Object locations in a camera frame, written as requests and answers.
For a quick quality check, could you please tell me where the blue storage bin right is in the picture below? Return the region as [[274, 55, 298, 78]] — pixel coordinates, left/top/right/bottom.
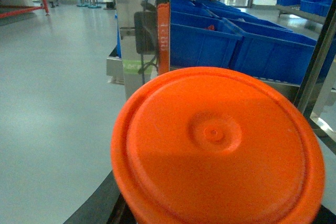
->
[[223, 17, 336, 86]]

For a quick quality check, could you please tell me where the blue storage bin front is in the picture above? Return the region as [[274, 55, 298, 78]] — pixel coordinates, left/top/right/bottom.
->
[[170, 12, 243, 68]]

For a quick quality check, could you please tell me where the blue storage bin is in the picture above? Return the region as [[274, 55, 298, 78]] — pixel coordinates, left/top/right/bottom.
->
[[170, 12, 243, 68], [223, 17, 336, 86]]

